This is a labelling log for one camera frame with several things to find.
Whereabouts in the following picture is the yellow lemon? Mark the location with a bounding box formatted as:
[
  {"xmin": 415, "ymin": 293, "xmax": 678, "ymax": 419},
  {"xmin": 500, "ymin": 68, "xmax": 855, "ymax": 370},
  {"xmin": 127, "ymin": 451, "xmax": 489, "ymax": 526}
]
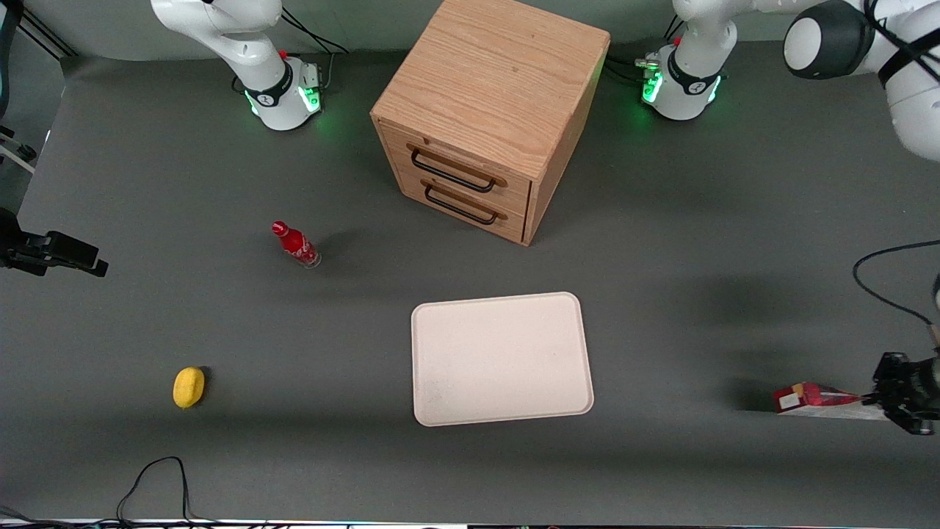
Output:
[{"xmin": 173, "ymin": 367, "xmax": 206, "ymax": 409}]

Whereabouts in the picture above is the wooden drawer cabinet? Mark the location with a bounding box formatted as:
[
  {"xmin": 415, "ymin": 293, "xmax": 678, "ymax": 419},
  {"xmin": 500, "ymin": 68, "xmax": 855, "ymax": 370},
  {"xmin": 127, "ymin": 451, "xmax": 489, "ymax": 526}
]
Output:
[{"xmin": 370, "ymin": 0, "xmax": 611, "ymax": 247}]

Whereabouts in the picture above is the black right arm base cable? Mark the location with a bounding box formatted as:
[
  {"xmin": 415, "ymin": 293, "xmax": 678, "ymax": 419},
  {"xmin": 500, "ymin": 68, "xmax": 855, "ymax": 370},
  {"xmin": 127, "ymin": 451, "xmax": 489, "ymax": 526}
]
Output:
[{"xmin": 281, "ymin": 7, "xmax": 350, "ymax": 93}]

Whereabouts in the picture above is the red cookie box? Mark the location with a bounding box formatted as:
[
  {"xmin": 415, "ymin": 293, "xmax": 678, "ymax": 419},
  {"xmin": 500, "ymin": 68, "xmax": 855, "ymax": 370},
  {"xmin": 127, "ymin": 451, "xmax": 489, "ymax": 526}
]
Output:
[{"xmin": 773, "ymin": 381, "xmax": 886, "ymax": 421}]

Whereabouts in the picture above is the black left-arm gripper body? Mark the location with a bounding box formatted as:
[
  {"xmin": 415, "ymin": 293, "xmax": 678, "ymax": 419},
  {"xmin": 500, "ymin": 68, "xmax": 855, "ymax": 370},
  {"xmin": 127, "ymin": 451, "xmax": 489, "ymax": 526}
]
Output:
[{"xmin": 885, "ymin": 355, "xmax": 940, "ymax": 436}]

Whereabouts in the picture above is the black drawer handle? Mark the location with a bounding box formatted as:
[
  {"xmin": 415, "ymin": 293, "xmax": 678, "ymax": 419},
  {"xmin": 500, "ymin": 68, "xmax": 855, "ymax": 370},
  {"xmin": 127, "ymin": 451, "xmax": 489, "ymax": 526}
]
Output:
[
  {"xmin": 423, "ymin": 180, "xmax": 508, "ymax": 226},
  {"xmin": 409, "ymin": 145, "xmax": 508, "ymax": 195}
]

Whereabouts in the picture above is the red cola bottle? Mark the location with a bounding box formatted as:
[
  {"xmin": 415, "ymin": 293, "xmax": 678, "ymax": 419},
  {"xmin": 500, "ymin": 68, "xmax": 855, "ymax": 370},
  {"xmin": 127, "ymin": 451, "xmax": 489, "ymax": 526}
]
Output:
[{"xmin": 271, "ymin": 220, "xmax": 322, "ymax": 270}]

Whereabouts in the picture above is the black clamp-mounted device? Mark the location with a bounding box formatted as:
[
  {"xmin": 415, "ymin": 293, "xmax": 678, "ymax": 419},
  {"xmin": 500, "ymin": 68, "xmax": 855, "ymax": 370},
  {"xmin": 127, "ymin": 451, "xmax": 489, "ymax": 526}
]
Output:
[{"xmin": 0, "ymin": 208, "xmax": 109, "ymax": 278}]

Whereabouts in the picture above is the white caster foot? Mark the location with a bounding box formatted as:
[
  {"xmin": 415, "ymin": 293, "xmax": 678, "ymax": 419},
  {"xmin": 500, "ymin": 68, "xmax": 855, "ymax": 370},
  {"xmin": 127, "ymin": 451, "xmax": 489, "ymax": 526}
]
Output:
[{"xmin": 0, "ymin": 126, "xmax": 37, "ymax": 174}]

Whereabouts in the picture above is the thin black looped cable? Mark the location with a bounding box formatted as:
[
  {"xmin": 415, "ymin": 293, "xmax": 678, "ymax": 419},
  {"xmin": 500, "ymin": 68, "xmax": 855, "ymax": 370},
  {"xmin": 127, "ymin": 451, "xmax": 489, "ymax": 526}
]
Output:
[{"xmin": 116, "ymin": 456, "xmax": 193, "ymax": 524}]

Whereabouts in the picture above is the white rectangular tray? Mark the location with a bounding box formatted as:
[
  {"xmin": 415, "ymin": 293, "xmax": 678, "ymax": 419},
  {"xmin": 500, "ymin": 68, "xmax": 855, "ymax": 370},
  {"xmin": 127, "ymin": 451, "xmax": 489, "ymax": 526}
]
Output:
[{"xmin": 411, "ymin": 292, "xmax": 594, "ymax": 427}]

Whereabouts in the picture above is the wooden drawer front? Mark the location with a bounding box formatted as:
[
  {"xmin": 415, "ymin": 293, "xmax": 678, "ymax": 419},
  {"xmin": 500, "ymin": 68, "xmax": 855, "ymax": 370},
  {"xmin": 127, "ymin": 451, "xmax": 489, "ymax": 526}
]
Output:
[
  {"xmin": 393, "ymin": 163, "xmax": 529, "ymax": 245},
  {"xmin": 382, "ymin": 121, "xmax": 532, "ymax": 215}
]

